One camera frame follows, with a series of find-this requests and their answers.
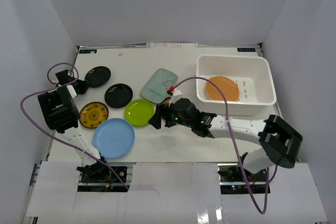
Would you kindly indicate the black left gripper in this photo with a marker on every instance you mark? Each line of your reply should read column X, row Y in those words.
column 79, row 86

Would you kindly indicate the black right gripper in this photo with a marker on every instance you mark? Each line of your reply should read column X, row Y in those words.
column 164, row 111

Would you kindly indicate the black round plate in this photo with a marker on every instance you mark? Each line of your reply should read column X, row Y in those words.
column 118, row 95
column 97, row 76

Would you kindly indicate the light blue round plate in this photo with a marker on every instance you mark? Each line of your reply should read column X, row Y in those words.
column 113, row 138

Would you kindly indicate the woven bamboo round tray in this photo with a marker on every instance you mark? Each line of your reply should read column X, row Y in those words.
column 227, row 86

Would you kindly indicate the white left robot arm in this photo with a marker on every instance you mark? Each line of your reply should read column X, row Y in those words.
column 62, row 115

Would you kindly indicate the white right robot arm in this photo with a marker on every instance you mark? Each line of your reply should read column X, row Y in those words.
column 279, row 143

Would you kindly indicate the white plastic bin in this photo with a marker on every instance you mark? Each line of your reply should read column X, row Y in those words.
column 252, row 76

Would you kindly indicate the yellow patterned plate right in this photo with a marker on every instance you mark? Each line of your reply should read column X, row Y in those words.
column 167, row 100

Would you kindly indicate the yellow patterned plate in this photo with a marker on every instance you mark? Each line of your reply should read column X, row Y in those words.
column 167, row 100
column 93, row 114

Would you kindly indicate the lime green round plate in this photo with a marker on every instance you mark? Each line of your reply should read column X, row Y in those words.
column 138, row 112

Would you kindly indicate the pale blue rectangular divided plate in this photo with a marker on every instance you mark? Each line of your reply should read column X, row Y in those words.
column 156, row 88

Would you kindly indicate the yellow patterned plate left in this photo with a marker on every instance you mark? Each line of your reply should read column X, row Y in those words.
column 93, row 114

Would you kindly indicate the left blue table label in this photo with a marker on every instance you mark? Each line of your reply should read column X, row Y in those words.
column 87, row 51

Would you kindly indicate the blue table label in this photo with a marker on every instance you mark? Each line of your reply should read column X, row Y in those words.
column 246, row 49
column 87, row 51

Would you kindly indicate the white paper sheet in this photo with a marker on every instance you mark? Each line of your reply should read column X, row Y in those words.
column 171, row 45

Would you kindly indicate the right blue table label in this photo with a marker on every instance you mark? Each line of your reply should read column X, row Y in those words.
column 246, row 49

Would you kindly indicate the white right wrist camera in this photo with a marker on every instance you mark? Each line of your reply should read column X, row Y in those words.
column 174, row 94

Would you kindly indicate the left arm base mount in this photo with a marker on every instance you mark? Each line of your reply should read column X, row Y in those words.
column 97, row 178

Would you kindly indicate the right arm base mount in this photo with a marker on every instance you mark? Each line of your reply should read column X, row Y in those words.
column 232, row 182

